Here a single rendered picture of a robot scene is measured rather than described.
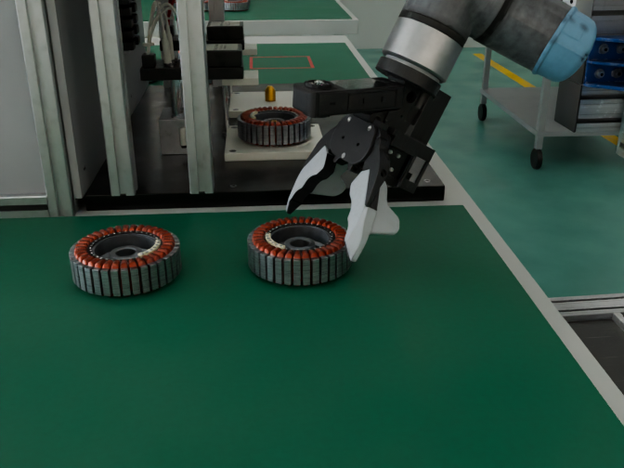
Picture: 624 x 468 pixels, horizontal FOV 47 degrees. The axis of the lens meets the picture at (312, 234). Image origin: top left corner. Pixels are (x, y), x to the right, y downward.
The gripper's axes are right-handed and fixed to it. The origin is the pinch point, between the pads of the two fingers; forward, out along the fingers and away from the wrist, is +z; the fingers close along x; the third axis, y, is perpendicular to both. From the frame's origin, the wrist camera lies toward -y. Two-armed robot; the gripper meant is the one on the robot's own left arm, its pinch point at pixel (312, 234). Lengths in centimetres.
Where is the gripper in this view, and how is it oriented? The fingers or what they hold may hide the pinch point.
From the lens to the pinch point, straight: 77.5
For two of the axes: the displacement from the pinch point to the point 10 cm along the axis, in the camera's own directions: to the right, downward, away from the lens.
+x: -4.7, -3.6, 8.1
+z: -4.4, 8.9, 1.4
